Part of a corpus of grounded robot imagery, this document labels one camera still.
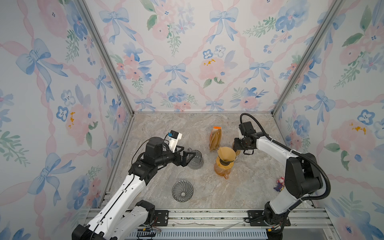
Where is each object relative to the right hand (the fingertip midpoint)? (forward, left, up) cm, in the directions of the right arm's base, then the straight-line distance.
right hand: (237, 144), depth 94 cm
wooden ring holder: (-14, +14, +4) cm, 20 cm away
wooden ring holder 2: (-6, +1, 0) cm, 6 cm away
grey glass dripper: (-28, +33, -4) cm, 43 cm away
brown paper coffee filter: (-11, +9, +7) cm, 16 cm away
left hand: (-15, +29, +17) cm, 37 cm away
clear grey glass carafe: (-13, +25, +1) cm, 28 cm away
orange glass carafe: (-18, +11, +1) cm, 21 cm away
